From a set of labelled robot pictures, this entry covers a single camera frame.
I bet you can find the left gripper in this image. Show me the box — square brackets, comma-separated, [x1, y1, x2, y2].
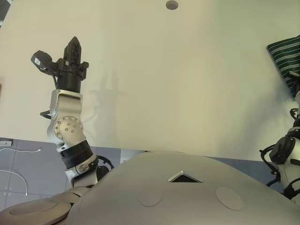
[54, 57, 90, 92]

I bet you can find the robot body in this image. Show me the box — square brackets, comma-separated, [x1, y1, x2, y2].
[67, 150, 300, 225]

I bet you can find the green striped T-shirt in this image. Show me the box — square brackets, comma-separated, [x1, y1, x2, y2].
[266, 35, 300, 102]

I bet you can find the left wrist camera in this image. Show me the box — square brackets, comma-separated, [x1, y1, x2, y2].
[30, 50, 58, 76]

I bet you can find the white cable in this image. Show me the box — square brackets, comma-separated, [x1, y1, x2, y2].
[0, 169, 29, 195]
[0, 147, 42, 153]

